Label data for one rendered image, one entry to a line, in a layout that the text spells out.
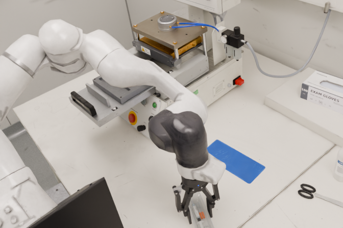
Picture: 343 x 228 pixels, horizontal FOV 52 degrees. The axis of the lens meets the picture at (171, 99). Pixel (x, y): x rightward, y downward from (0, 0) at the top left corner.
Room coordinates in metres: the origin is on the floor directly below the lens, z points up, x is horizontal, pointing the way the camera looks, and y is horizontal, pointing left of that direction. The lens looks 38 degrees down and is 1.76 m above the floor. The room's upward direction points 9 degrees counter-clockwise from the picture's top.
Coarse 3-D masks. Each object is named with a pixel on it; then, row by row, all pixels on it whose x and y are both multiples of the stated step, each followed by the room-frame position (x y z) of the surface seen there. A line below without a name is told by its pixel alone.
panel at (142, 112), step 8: (152, 96) 1.12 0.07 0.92; (160, 104) 1.08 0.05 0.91; (128, 112) 1.19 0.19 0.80; (136, 112) 1.16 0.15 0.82; (144, 112) 1.12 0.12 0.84; (152, 112) 1.09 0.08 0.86; (128, 120) 1.18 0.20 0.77; (136, 120) 1.14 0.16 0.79; (144, 120) 1.11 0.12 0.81; (136, 128) 1.13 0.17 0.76
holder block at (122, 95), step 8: (96, 80) 1.19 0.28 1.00; (104, 88) 1.12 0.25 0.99; (112, 88) 1.13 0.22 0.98; (120, 88) 1.12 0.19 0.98; (128, 88) 1.10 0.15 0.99; (136, 88) 1.09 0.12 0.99; (144, 88) 1.10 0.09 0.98; (112, 96) 1.08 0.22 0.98; (120, 96) 1.05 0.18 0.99; (128, 96) 1.06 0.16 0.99
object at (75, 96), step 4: (72, 92) 1.11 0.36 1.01; (76, 92) 1.10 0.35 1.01; (72, 96) 1.10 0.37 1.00; (76, 96) 1.08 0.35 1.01; (80, 96) 1.07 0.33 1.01; (76, 100) 1.08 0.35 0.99; (80, 100) 1.05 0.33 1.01; (84, 100) 1.04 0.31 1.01; (84, 104) 1.02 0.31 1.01; (88, 104) 1.02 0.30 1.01; (88, 108) 1.00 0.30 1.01; (92, 108) 1.00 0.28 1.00; (92, 112) 0.99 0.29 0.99; (92, 116) 0.99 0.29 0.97
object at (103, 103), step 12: (84, 96) 1.12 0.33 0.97; (96, 96) 1.09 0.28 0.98; (108, 96) 1.10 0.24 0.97; (144, 96) 1.08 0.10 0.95; (84, 108) 1.05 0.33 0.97; (96, 108) 1.04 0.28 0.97; (108, 108) 1.02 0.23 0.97; (120, 108) 1.02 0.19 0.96; (96, 120) 0.97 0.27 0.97; (108, 120) 0.98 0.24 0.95
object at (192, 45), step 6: (144, 42) 1.32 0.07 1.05; (150, 42) 1.30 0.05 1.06; (156, 42) 1.29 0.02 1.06; (192, 42) 1.25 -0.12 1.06; (198, 42) 1.27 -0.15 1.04; (156, 48) 1.26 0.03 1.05; (162, 48) 1.24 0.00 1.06; (168, 48) 1.23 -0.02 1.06; (180, 48) 1.21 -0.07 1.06; (186, 48) 1.23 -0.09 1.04; (192, 48) 1.25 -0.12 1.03; (168, 54) 1.19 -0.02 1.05; (174, 54) 1.19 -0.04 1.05; (180, 54) 1.21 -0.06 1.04; (186, 54) 1.23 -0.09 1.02
